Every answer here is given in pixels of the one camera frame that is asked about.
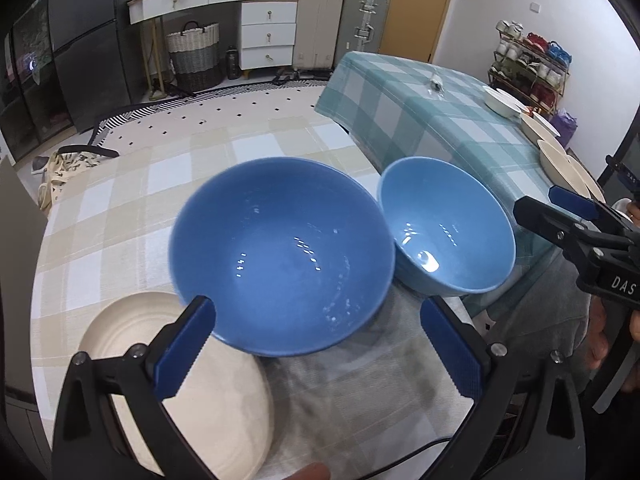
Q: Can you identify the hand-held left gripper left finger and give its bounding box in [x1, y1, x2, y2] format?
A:
[50, 295, 218, 480]

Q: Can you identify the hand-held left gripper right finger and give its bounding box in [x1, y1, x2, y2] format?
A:
[420, 296, 588, 480]

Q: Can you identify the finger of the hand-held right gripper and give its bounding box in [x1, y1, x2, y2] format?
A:
[513, 196, 632, 262]
[547, 185, 635, 234]

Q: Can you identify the large ridged beige plate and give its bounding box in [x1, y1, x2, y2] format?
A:
[80, 291, 276, 479]

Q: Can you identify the light blue bowl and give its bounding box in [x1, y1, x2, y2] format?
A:
[376, 156, 517, 297]

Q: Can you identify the large blue bowl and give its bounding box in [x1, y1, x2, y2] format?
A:
[167, 156, 397, 359]

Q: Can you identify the person's right hand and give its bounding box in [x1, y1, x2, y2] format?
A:
[586, 295, 640, 393]

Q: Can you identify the person's left hand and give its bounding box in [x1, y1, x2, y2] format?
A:
[280, 462, 332, 480]

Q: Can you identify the cream bowl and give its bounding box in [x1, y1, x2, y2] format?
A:
[537, 139, 607, 206]
[482, 85, 524, 119]
[520, 110, 562, 144]

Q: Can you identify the purple bag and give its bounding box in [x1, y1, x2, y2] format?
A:
[555, 109, 579, 149]

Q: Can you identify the grey cloth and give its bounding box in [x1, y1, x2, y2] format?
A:
[492, 255, 593, 376]

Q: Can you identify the metal shoe rack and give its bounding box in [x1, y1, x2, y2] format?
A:
[487, 20, 572, 114]

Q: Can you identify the beige checked tablecloth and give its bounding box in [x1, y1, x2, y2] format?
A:
[30, 110, 501, 480]

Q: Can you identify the group of shoes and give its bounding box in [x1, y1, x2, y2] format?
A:
[490, 20, 571, 111]

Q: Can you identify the teal checked tablecloth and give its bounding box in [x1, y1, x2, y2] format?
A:
[315, 51, 603, 311]

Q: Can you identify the patterned tote bag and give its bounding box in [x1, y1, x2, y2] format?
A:
[37, 144, 122, 212]

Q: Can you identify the black and white patterned rug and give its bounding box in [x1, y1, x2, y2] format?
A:
[94, 77, 347, 162]

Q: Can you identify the wooden door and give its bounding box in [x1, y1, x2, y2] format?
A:
[377, 0, 461, 64]

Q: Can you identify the silver suitcase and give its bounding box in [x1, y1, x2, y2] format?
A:
[342, 0, 390, 62]

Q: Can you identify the woven laundry basket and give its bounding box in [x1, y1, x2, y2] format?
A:
[166, 21, 224, 92]

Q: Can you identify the beige suitcase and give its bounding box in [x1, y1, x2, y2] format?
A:
[292, 0, 347, 72]

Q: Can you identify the black glass-door cabinet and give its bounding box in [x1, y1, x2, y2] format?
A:
[0, 0, 76, 161]

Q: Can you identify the black refrigerator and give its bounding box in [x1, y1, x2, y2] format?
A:
[47, 0, 147, 133]

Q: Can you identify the white desk with drawers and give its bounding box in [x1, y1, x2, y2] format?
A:
[127, 0, 300, 102]

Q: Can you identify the black cable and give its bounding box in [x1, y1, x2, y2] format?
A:
[359, 437, 454, 480]

